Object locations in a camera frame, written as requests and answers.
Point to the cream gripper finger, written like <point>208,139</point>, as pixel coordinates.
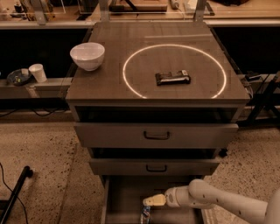
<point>156,200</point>

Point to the blue redbull can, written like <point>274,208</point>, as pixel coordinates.
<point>145,216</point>

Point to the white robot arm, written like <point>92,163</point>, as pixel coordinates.
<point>199,194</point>

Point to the grey bottom drawer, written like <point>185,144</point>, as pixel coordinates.
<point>123,201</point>

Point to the grey drawer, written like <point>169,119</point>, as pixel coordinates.
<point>123,201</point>
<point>153,167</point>
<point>155,135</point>

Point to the grey middle drawer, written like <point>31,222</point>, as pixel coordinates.
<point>153,167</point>

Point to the grey top drawer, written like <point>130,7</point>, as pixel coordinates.
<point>155,135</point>

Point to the grey drawer cabinet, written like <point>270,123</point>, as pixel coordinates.
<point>124,90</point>

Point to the black cabinet caster wheel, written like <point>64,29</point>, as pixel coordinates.
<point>223,153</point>

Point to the black snack bar wrapper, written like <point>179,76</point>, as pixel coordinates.
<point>180,77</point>

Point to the black tripod stand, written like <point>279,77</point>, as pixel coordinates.
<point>265,101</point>

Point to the black floor stand leg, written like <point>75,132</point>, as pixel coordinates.
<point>6,205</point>

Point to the grey side bench ledge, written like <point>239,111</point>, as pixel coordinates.
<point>52,88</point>

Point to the white ceramic bowl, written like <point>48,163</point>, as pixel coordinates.
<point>88,56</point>

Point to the white paper cup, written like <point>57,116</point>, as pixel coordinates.
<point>37,70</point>

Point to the dark round dish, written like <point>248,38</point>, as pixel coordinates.
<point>19,77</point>

